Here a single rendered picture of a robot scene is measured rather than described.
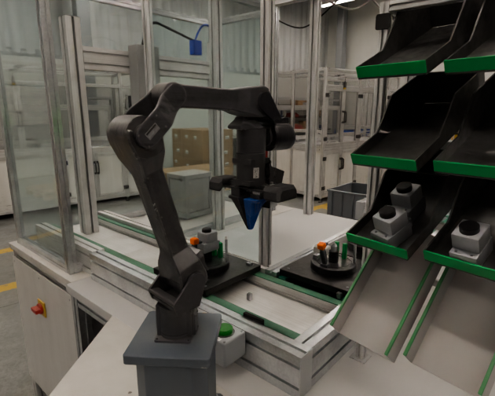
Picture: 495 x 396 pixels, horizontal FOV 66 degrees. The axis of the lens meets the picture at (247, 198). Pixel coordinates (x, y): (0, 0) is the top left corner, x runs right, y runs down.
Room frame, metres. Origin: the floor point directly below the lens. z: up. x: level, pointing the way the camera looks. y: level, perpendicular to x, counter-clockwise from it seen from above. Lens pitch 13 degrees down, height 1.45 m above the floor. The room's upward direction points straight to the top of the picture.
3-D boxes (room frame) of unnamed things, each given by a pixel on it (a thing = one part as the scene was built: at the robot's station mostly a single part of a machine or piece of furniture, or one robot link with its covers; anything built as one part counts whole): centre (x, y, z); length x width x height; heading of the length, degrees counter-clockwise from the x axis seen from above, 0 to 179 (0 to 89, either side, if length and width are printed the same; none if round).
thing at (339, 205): (2.88, -0.99, 0.73); 0.62 x 0.42 x 0.23; 49
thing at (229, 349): (0.82, 0.11, 0.93); 0.21 x 0.07 x 0.06; 49
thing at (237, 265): (1.13, 0.13, 0.96); 0.24 x 0.24 x 0.02; 49
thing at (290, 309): (1.15, 0.11, 0.91); 0.84 x 0.28 x 0.10; 49
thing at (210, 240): (1.14, 0.12, 1.06); 0.08 x 0.04 x 0.07; 139
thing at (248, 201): (0.74, -0.02, 1.25); 0.06 x 0.04 x 0.07; 138
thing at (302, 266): (1.12, -0.27, 1.01); 0.24 x 0.24 x 0.13; 49
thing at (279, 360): (1.00, 0.21, 0.91); 0.89 x 0.06 x 0.11; 49
